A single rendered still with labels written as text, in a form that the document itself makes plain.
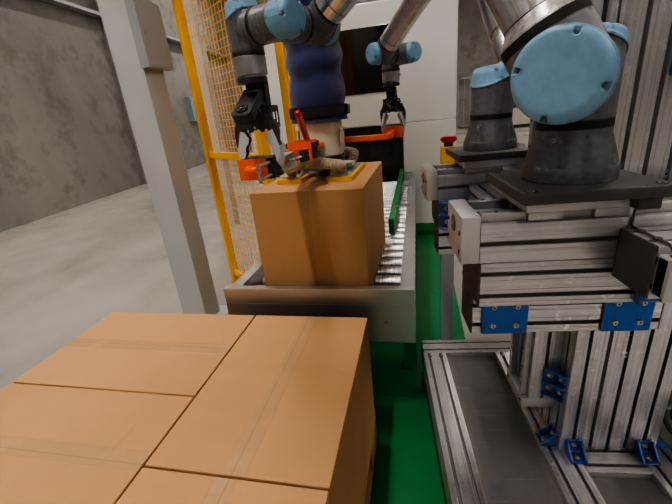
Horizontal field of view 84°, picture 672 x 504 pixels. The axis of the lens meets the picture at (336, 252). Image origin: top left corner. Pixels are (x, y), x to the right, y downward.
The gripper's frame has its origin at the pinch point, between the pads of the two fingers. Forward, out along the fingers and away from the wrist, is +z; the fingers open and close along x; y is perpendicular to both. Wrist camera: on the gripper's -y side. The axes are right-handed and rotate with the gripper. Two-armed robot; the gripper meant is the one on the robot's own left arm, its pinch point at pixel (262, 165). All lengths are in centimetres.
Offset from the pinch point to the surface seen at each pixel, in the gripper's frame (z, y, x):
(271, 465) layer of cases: 54, -39, -9
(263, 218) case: 22.0, 30.1, 16.4
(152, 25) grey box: -58, 98, 90
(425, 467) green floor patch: 108, 9, -39
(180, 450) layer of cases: 54, -38, 12
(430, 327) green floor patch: 107, 98, -42
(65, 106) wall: -63, 506, 590
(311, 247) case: 33.2, 30.2, 0.0
